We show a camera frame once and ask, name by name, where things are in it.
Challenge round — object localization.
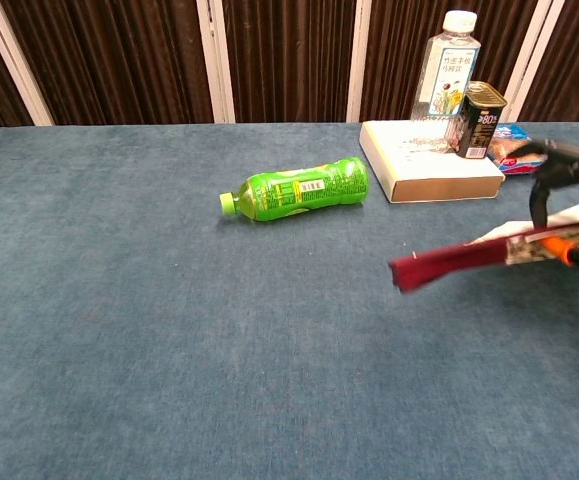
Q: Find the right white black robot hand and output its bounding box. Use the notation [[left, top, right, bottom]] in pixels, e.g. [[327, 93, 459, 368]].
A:
[[511, 139, 579, 269]]

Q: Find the white red folding fan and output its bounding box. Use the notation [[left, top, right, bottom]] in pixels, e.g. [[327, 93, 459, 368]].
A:
[[388, 195, 579, 295]]

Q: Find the dark brown curtain backdrop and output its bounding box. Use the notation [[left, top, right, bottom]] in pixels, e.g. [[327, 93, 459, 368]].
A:
[[0, 0, 579, 136]]

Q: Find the blue red snack bag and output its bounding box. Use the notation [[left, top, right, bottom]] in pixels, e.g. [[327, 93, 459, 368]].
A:
[[486, 123, 550, 176]]

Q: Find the black gold tin can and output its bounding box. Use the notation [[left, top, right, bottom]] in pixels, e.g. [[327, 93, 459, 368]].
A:
[[456, 80, 509, 160]]

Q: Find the white flat cardboard box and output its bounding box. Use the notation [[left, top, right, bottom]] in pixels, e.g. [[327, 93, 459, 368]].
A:
[[358, 119, 506, 204]]

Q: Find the clear plastic water bottle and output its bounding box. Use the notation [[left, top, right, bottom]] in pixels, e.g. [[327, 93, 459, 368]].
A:
[[409, 9, 483, 152]]

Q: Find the green plastic tea bottle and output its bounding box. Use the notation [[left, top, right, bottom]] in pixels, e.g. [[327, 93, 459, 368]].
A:
[[218, 156, 371, 223]]

